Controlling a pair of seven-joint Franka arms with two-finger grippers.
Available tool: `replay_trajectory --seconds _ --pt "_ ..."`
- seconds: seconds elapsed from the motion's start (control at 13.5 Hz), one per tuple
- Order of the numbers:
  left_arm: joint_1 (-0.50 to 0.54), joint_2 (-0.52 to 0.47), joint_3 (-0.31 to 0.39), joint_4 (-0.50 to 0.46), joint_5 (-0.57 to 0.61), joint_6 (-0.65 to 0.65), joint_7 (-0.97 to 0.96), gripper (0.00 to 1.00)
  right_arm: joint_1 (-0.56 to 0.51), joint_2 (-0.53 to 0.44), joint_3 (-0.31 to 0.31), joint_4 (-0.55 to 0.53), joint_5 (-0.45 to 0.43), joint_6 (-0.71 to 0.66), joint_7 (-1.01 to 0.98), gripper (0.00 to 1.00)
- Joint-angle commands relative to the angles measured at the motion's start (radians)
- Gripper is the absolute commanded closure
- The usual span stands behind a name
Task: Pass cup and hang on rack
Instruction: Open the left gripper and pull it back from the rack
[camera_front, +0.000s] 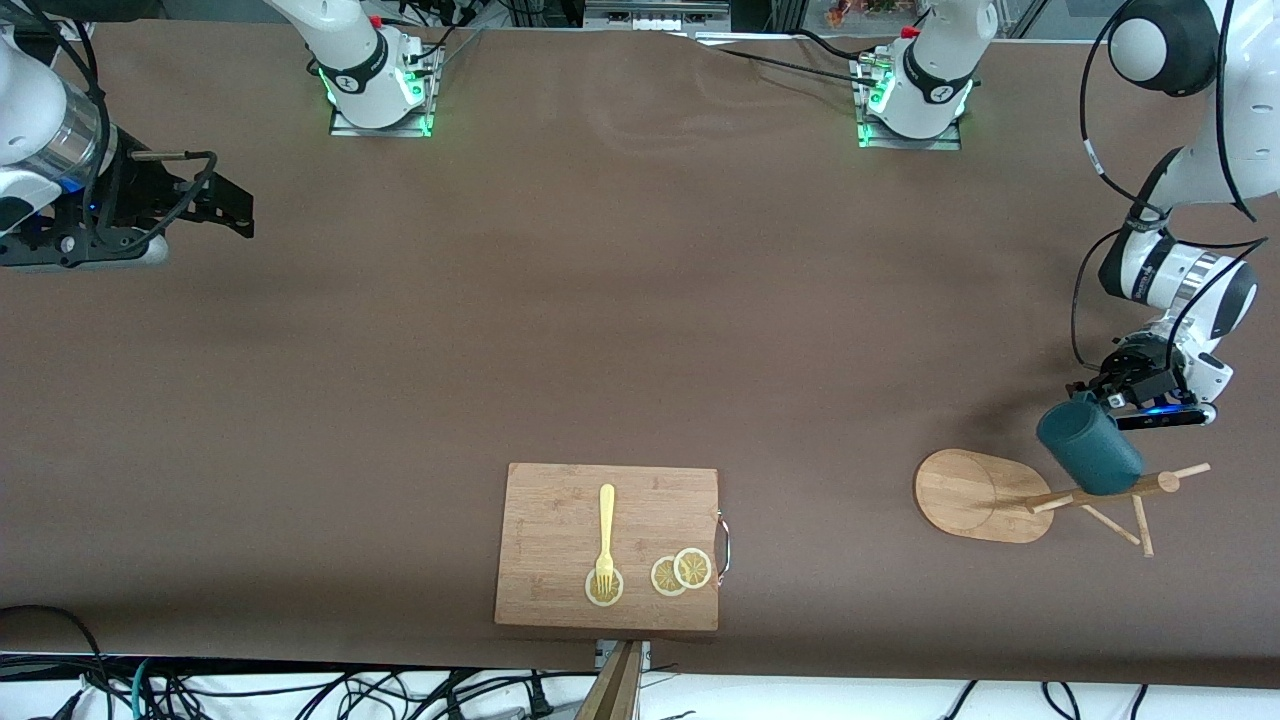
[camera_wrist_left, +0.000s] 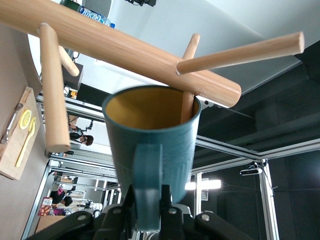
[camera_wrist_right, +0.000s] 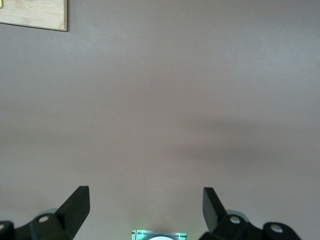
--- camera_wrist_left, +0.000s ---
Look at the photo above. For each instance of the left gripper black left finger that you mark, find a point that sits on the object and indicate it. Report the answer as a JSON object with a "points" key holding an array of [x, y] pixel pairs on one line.
{"points": [[110, 225]]}

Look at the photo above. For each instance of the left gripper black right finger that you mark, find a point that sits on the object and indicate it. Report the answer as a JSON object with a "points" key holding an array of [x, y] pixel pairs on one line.
{"points": [[180, 225]]}

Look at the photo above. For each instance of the teal cup with yellow inside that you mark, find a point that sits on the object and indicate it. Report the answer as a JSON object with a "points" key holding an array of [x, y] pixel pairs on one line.
{"points": [[150, 145]]}

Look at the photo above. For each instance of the wooden cup rack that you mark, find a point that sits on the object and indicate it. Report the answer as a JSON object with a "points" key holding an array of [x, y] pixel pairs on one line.
{"points": [[112, 45]]}

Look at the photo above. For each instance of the bright ceiling light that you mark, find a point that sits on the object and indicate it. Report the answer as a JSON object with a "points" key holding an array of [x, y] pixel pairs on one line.
{"points": [[205, 185]]}

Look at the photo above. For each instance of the person in pink top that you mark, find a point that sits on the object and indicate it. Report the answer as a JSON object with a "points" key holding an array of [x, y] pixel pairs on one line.
{"points": [[66, 201]]}

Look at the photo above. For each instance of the orange patterned box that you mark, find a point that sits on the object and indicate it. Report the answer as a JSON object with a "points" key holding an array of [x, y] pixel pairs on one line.
{"points": [[45, 207]]}

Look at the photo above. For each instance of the person with dark hair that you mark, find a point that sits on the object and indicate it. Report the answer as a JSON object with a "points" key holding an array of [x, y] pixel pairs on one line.
{"points": [[87, 140]]}

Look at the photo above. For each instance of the yellow plastic fork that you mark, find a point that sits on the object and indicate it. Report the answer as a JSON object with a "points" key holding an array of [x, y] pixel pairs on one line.
{"points": [[24, 147]]}

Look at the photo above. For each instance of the bamboo cutting board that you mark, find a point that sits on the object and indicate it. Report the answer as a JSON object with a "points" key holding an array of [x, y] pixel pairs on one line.
{"points": [[12, 155]]}

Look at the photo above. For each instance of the black monitor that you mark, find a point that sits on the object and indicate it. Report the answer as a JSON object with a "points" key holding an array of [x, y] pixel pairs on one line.
{"points": [[92, 95]]}

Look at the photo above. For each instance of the lemon slice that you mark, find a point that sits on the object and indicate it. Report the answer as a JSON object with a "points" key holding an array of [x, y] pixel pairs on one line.
{"points": [[25, 119]]}

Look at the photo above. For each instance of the plastic water bottle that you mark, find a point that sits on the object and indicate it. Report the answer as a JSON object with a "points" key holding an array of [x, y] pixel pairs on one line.
{"points": [[95, 15]]}

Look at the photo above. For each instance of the black overhead device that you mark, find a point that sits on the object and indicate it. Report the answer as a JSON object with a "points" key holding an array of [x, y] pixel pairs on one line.
{"points": [[142, 2]]}

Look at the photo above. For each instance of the grey camera on frame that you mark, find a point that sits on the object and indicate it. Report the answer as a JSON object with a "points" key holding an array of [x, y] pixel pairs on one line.
{"points": [[250, 171]]}

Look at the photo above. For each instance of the aluminium frame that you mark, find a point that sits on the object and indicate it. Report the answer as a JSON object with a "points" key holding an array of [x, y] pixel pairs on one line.
{"points": [[265, 200]]}

